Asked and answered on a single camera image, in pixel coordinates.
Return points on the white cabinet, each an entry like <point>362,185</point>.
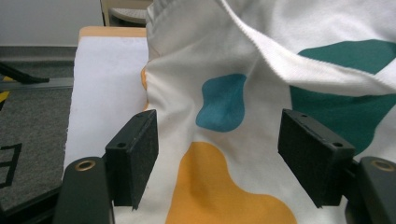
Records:
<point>46,18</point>

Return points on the white table sheet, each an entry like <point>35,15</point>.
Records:
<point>106,93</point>

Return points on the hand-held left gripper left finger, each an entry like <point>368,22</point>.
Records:
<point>132,155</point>

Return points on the white tote bag coloured blobs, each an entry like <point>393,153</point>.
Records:
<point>249,155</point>

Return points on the black metal stand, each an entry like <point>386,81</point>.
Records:
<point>18,76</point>

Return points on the yellow black tape piece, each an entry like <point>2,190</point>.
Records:
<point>4,95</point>

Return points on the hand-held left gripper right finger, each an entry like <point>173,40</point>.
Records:
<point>314,155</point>

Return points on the aluminium floor rail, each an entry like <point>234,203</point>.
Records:
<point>46,84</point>

